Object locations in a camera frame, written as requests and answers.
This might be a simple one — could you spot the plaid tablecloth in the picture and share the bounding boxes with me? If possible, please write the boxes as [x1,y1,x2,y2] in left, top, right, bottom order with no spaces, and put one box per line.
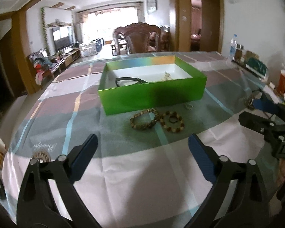
[2,52,278,227]

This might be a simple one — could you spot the black wrist watch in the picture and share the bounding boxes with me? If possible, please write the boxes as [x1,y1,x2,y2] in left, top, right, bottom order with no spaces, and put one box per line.
[115,77,148,87]

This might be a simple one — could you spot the framed wall picture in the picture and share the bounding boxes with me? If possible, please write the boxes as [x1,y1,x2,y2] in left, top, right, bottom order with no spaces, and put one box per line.
[146,0,158,14]

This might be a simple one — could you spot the green ivy garland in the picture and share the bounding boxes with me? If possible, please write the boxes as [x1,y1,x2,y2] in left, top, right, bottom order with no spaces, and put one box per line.
[40,7,50,55]

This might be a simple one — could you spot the brown bead bracelet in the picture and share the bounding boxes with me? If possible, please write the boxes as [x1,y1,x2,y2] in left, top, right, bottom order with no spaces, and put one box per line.
[159,111,185,134]

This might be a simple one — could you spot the white wrist watch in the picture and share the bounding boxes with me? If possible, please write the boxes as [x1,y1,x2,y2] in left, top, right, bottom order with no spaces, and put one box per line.
[153,72,173,82]

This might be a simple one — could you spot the flat screen television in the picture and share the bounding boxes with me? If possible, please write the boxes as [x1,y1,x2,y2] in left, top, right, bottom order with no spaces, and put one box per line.
[51,26,74,51]

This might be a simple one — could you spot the person right hand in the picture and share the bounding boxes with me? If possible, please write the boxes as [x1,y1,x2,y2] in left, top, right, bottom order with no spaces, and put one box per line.
[275,158,285,200]

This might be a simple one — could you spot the plastic water bottle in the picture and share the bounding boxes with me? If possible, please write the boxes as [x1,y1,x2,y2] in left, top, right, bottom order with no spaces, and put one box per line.
[230,34,237,60]

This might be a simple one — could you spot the white baby fence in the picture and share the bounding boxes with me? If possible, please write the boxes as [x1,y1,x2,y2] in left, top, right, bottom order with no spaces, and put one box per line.
[79,41,102,57]

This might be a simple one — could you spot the green white package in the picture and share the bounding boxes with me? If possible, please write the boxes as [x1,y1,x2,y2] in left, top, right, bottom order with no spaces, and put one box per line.
[245,58,268,79]

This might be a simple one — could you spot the green cardboard box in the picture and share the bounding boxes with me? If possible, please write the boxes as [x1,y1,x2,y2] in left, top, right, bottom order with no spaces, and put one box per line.
[98,55,207,115]

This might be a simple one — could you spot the carved wooden chair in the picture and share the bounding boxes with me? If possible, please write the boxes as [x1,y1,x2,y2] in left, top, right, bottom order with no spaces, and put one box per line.
[113,22,161,55]

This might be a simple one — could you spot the wooden tv cabinet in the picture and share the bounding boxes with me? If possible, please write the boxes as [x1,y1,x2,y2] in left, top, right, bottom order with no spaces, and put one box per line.
[59,48,81,67]

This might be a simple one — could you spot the glass tea jar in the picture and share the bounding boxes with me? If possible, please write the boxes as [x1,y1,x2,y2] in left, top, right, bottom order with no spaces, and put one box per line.
[234,44,244,63]

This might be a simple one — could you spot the armchair with clothes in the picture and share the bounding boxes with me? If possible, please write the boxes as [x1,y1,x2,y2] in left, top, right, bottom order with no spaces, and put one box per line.
[28,48,61,86]

